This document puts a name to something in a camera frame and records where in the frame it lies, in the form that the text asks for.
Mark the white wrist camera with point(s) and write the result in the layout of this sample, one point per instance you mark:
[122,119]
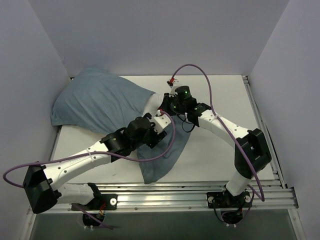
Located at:
[161,122]
[173,84]

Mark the blue-grey pillowcase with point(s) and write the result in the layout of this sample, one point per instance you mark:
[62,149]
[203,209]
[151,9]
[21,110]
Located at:
[103,103]

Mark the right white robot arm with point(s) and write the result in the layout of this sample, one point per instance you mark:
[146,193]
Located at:
[251,151]

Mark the white pillow insert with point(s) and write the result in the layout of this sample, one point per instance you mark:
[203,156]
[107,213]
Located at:
[152,104]

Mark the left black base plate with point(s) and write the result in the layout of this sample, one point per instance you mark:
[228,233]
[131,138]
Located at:
[106,202]

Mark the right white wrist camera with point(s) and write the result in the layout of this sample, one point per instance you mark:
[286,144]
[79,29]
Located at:
[173,84]

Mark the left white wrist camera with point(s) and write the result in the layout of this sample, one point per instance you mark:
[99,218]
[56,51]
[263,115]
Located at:
[161,122]

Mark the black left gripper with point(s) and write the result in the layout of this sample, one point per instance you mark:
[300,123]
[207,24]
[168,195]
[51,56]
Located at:
[155,141]

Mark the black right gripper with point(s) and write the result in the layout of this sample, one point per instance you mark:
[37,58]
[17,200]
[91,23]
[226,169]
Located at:
[166,101]

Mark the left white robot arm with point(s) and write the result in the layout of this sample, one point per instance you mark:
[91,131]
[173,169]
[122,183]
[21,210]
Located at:
[48,184]

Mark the aluminium mounting rail frame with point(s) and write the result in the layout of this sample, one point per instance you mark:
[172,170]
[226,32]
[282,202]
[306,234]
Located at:
[176,206]

